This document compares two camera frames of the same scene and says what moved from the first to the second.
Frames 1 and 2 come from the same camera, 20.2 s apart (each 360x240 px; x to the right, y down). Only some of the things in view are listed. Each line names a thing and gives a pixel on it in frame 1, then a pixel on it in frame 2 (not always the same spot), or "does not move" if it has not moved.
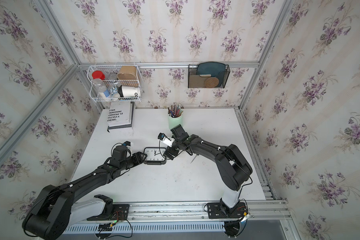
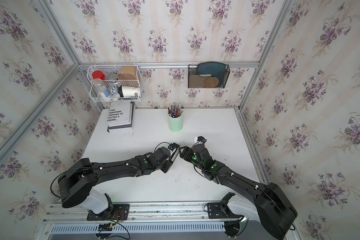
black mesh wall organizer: (208, 75) does not move
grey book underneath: (127, 126) does not move
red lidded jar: (98, 74) does not move
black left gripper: (138, 158) to (165, 171)
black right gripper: (170, 151) to (186, 149)
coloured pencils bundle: (175, 111) does not move
